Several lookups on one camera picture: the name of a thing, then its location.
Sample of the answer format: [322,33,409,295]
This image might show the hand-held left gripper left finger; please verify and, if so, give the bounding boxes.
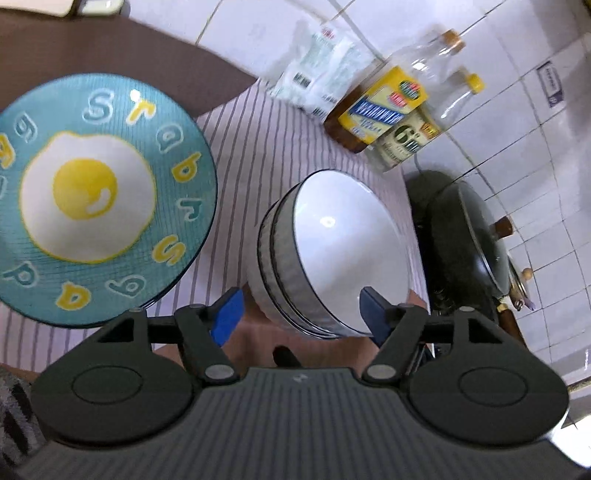
[95,287,245,386]

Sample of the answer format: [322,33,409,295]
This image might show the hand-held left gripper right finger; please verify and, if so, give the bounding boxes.
[359,286,506,385]

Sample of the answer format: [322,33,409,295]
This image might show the blue fried egg print plate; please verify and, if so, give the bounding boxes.
[0,74,219,329]

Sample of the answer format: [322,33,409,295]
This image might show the black wok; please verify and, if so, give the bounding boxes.
[406,170,515,324]

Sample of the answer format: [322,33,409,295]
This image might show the glass wok lid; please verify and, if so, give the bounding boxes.
[434,182,514,296]

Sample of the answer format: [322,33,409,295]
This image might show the clear bottle with yellow cap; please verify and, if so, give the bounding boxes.
[367,71,485,174]

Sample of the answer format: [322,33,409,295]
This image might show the striped brown and pink tablecloth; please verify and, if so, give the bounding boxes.
[0,9,432,370]

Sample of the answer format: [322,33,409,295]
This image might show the amber cap yellow label bottle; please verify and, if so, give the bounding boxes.
[323,28,466,155]

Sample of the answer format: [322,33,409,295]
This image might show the grey patterned rug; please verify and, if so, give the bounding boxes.
[0,367,40,467]

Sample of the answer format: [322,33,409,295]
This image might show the white plastic packet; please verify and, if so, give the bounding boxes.
[265,21,377,123]

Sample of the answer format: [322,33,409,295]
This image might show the cream cutting board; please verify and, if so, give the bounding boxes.
[60,0,125,14]

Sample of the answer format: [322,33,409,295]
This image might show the wooden handled utensil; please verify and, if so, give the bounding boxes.
[496,267,537,333]

